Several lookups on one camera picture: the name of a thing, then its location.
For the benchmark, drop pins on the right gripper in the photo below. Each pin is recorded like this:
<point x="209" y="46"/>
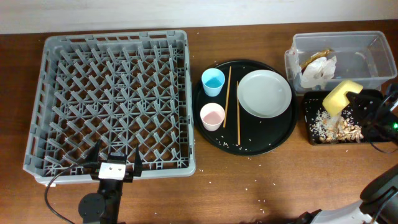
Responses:
<point x="379" y="111"/>

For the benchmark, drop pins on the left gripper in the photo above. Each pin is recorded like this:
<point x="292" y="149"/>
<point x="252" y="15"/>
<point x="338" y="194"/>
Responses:
<point x="128" y="175"/>

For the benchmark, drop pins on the yellow plastic bowl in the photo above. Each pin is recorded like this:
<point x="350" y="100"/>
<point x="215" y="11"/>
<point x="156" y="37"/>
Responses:
<point x="336" y="100"/>

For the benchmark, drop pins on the food scraps and rice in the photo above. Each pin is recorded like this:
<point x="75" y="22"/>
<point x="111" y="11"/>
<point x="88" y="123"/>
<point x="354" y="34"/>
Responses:
<point x="342" y="128"/>

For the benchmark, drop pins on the white napkin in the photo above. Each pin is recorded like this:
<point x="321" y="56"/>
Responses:
<point x="318" y="72"/>

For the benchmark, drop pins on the gold snack wrapper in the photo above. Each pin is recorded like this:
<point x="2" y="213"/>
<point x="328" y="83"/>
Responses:
<point x="315" y="56"/>

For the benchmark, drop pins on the pink plastic cup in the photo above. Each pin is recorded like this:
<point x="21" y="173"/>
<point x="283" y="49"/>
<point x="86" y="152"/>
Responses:
<point x="212" y="116"/>

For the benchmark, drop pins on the light blue plastic cup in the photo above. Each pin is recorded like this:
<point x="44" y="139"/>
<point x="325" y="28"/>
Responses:
<point x="212" y="80"/>

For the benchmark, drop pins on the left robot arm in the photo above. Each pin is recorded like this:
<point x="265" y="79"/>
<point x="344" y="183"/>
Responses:
<point x="103" y="206"/>

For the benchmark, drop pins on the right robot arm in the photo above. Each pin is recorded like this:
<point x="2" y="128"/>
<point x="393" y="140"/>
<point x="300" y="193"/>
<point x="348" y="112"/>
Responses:
<point x="377" y="204"/>

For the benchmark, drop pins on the black rectangular waste tray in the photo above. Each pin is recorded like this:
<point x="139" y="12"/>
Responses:
<point x="312" y="102"/>

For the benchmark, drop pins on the clear plastic waste bin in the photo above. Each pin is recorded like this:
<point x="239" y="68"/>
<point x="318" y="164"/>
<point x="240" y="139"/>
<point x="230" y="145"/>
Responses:
<point x="364" y="57"/>

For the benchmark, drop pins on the grey dishwasher rack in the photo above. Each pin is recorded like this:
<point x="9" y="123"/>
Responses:
<point x="125" y="93"/>

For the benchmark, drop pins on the grey round plate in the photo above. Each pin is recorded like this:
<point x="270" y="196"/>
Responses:
<point x="264" y="93"/>

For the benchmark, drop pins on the right wooden chopstick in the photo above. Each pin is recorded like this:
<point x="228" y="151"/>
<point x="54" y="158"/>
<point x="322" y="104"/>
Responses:
<point x="238" y="115"/>

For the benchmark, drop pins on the wooden chopstick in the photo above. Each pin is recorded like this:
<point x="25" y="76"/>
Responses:
<point x="227" y="97"/>
<point x="238" y="115"/>

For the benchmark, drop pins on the left wooden chopstick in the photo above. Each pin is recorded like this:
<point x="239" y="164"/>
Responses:
<point x="227" y="97"/>

